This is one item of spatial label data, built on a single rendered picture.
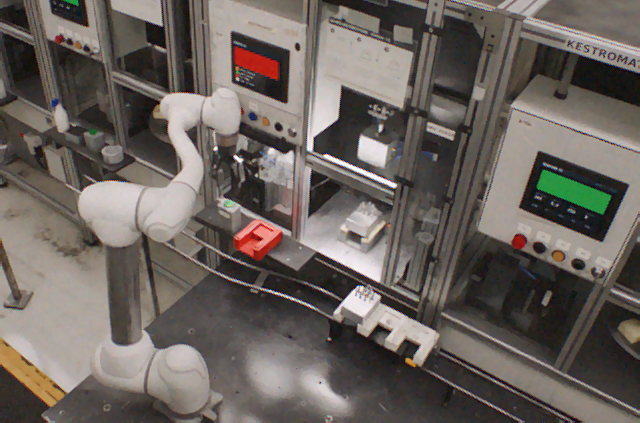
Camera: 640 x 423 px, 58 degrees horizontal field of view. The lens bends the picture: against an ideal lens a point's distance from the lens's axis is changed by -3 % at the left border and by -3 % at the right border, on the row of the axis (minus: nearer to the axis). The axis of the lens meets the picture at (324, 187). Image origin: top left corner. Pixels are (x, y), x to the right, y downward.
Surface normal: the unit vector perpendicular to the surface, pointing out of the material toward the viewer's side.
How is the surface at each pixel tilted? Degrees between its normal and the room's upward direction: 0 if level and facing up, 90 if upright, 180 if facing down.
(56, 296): 0
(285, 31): 90
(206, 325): 0
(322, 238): 0
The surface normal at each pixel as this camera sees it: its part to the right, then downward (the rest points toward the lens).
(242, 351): 0.07, -0.80
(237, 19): -0.55, 0.47
